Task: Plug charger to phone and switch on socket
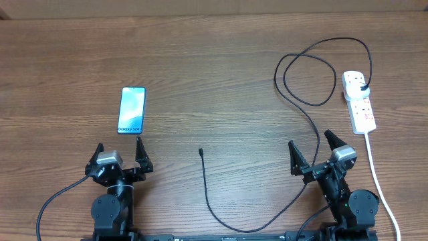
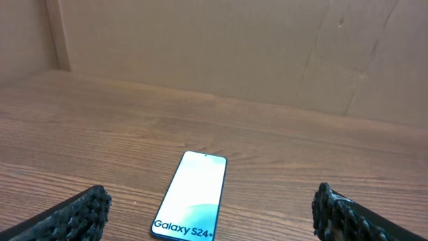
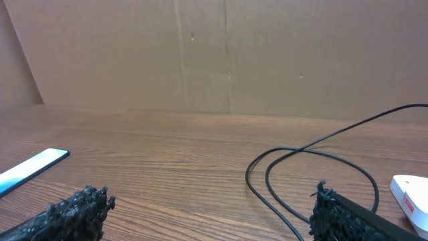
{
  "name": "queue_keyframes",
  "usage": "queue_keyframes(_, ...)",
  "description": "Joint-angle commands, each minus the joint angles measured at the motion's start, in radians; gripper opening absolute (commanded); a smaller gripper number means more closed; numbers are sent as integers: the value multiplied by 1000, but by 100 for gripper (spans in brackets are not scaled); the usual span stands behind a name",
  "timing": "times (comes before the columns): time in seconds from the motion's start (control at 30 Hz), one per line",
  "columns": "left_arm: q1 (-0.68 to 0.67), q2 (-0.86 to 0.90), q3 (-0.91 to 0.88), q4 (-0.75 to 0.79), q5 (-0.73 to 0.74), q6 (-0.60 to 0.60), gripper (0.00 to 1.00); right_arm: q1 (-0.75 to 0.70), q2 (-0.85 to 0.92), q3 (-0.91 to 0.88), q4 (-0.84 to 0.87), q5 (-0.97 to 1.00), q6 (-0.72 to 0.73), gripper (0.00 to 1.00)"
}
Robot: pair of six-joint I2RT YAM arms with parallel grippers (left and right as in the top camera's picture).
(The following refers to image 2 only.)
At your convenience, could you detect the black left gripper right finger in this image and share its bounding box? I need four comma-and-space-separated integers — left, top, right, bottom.
312, 182, 427, 241

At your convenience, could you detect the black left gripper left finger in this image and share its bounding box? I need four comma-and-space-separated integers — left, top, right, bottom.
1, 185, 112, 241

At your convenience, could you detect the Samsung Galaxy smartphone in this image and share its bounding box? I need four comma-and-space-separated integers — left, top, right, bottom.
150, 151, 227, 241

